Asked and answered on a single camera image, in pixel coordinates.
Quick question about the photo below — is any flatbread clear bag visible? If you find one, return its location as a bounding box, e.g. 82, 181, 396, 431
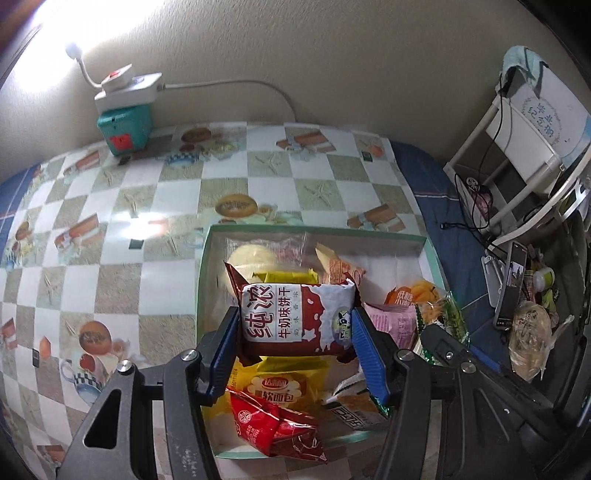
508, 300, 555, 381

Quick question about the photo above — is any pink snack packet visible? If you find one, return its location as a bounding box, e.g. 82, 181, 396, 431
362, 302, 421, 352

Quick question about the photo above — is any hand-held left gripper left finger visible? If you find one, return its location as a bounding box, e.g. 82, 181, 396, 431
55, 305, 241, 480

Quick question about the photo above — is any small white green cup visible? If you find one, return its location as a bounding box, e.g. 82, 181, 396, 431
531, 267, 555, 291

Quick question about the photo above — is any maroon white biscuit packet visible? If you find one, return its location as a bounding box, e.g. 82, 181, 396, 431
224, 261, 360, 365

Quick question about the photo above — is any black thin cable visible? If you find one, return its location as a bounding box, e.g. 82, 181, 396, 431
440, 173, 546, 245

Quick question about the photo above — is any yellow snack box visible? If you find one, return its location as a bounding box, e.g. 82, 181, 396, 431
252, 270, 320, 286

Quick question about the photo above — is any light blue towel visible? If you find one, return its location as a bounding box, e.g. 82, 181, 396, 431
502, 45, 548, 84

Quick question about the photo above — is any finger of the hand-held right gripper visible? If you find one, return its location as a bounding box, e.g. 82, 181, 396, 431
421, 325, 469, 366

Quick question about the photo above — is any white power cable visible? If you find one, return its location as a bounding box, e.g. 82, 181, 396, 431
159, 79, 297, 121

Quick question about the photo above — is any white bun clear packet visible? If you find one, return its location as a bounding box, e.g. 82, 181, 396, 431
217, 233, 315, 296

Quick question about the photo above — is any white chair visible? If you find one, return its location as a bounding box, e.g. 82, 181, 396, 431
443, 46, 591, 250

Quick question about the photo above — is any teal square box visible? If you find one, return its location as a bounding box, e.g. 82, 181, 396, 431
96, 104, 153, 158

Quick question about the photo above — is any green white snack packet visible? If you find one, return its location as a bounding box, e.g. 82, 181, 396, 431
323, 369, 393, 430

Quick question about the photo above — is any shallow green cardboard box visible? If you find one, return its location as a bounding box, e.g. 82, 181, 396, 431
196, 224, 472, 460

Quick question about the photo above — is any orange bread packet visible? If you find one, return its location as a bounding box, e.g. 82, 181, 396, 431
384, 277, 451, 324

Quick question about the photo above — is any pink printed bag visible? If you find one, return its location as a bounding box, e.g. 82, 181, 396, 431
457, 178, 495, 227

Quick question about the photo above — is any white power strip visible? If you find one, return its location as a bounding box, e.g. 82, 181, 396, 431
95, 71, 164, 114

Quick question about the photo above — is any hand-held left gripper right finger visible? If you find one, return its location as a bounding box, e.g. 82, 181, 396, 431
351, 308, 539, 480

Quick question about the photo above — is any beige cake roll packet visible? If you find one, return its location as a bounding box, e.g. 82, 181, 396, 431
316, 244, 366, 289

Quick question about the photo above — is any black smartphone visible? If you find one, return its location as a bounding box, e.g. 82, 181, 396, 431
494, 241, 528, 329

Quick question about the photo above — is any red snack packet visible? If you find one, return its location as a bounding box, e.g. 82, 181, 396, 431
228, 390, 328, 462

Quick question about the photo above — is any white gooseneck lamp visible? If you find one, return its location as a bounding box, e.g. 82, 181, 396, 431
65, 42, 105, 88

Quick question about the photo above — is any green round biscuit packet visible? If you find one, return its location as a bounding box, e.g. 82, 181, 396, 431
416, 298, 469, 365

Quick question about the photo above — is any yellow bread packet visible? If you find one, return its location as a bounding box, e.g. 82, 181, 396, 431
205, 355, 331, 418

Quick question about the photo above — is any checkered printed tablecloth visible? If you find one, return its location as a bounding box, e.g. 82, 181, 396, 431
0, 121, 426, 480

